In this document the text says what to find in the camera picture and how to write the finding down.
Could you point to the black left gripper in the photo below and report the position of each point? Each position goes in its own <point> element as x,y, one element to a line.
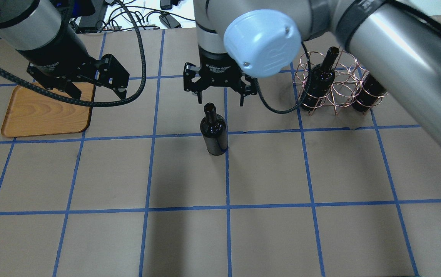
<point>55,57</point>

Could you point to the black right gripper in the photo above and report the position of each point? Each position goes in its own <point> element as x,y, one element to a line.
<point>217,68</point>

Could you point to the dark wine bottle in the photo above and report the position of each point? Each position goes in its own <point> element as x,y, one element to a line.
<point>320,81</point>
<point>368,95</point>
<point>213,128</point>

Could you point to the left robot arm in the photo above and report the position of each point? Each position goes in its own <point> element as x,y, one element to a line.
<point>30,24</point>

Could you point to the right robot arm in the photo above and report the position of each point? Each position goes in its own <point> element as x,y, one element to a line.
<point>398,44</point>

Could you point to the wooden tray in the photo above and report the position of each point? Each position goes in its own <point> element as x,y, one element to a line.
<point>32,114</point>

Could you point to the black power adapter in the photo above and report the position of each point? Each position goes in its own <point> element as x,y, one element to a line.
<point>169,21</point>

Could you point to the copper wire bottle basket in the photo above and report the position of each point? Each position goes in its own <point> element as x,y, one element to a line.
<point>352,86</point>

